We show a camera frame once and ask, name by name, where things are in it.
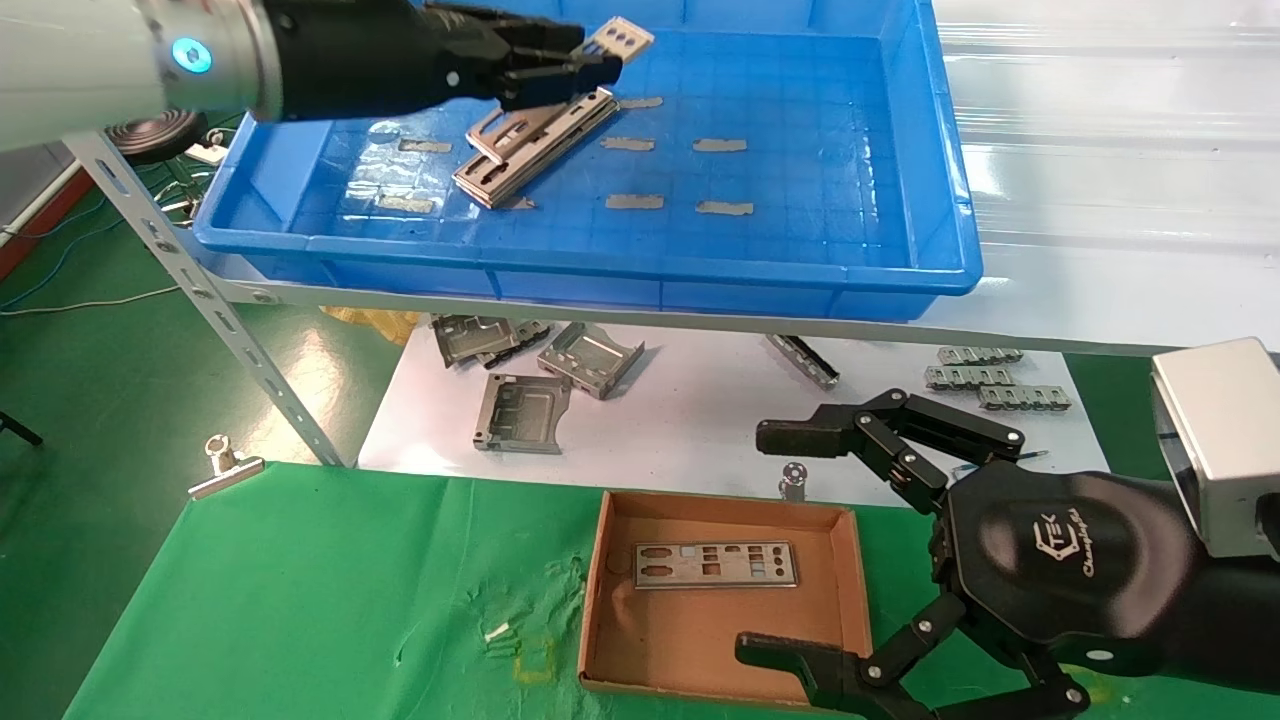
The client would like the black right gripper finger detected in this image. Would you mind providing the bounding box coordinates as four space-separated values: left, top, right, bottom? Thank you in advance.
756 390 1026 513

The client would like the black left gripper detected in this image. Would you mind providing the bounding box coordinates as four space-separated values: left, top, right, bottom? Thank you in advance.
266 0 623 124

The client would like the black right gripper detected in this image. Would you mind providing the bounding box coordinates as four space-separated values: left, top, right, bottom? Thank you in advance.
735 468 1201 720

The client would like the brown cardboard box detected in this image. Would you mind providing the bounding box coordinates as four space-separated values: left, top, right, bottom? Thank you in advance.
578 489 873 711

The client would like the blue plastic tray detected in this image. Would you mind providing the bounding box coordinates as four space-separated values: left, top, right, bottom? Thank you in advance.
195 0 986 323

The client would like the narrow metal clip strip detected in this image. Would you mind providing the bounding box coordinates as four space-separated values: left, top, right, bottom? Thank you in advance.
766 334 841 391

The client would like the white paper sheet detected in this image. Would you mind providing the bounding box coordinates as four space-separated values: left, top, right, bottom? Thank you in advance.
357 315 1111 509

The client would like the silver IO shield plate stack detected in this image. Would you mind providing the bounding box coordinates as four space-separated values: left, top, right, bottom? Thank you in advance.
452 88 619 211

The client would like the grey metal cage part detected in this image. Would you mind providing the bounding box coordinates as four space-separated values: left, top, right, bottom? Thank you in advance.
538 322 647 401

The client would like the grey metal shelf beam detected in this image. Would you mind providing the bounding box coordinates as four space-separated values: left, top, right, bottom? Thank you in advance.
190 255 1280 359

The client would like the black round stand base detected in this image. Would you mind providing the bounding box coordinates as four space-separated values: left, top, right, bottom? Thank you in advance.
105 110 209 167

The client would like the green cloth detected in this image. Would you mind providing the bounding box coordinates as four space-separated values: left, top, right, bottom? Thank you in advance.
62 460 1280 720

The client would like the dark perforated metal bracket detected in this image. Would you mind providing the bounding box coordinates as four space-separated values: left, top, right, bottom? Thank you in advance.
480 320 553 369

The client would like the flat grey metal frame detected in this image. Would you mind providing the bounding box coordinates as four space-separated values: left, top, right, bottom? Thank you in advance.
474 373 573 456

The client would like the slotted grey shelf post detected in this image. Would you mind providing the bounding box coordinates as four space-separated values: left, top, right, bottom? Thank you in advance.
62 130 346 469

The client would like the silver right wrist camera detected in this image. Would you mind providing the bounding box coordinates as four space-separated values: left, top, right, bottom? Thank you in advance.
1150 338 1280 559

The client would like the white floor cable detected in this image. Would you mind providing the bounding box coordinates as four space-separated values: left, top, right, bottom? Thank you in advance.
0 286 183 317

